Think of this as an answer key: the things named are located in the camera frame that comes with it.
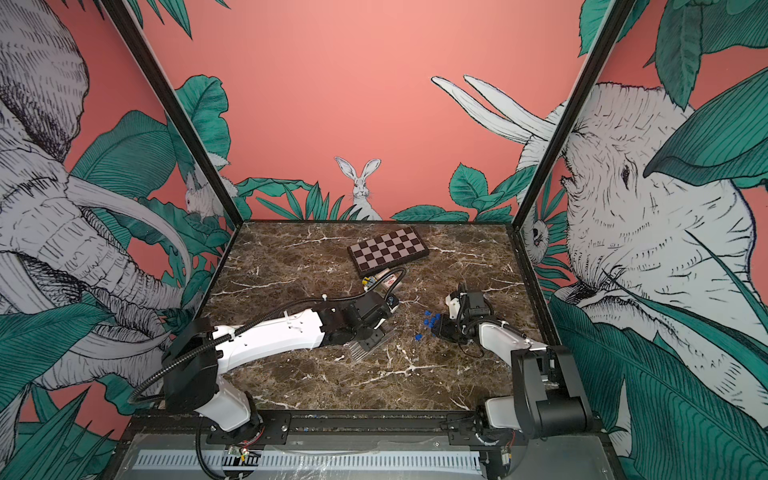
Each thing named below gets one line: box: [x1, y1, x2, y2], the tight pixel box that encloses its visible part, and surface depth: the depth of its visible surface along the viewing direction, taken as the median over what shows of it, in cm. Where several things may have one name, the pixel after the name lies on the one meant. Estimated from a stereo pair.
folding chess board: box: [347, 226, 429, 277], surface depth 110 cm
